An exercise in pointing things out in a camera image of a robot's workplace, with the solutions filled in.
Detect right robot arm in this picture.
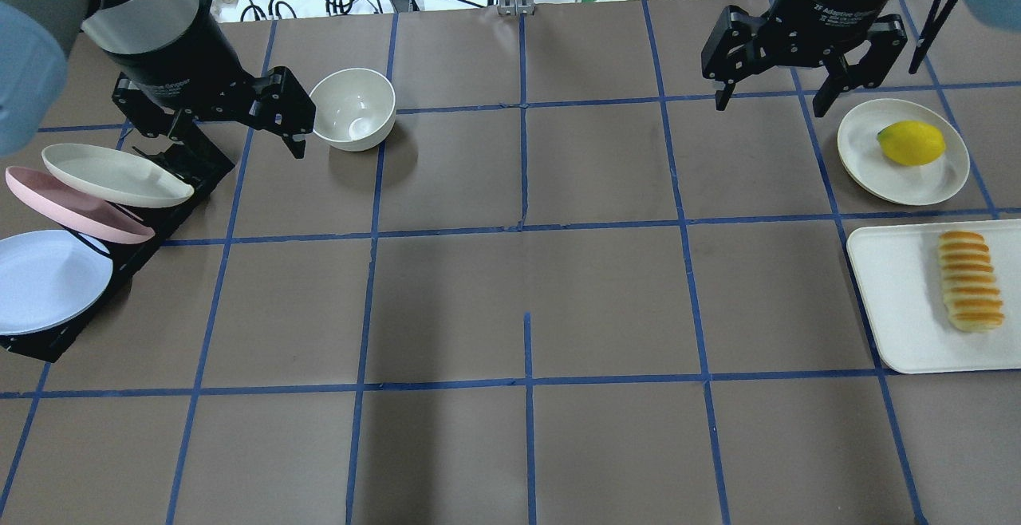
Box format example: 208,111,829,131
700,0,1019,117

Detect white ceramic bowl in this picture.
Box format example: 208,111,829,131
310,68,396,152

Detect pink plate in rack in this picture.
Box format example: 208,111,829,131
5,168,156,245

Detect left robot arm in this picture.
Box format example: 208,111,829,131
1,0,317,159

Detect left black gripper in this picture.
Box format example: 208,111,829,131
109,12,317,189

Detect striped bread loaf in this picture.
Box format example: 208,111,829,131
936,231,1006,333

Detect black dish rack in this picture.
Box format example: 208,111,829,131
1,117,234,364

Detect cream plate under lemon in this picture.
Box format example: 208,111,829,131
838,97,971,206

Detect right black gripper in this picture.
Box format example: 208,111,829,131
701,0,907,117

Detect cream plate in rack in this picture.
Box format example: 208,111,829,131
41,143,195,208

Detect yellow lemon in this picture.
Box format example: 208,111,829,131
876,120,947,168

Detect blue plate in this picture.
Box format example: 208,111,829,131
1,230,112,337

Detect white rectangular tray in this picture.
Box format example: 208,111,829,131
847,219,1020,373

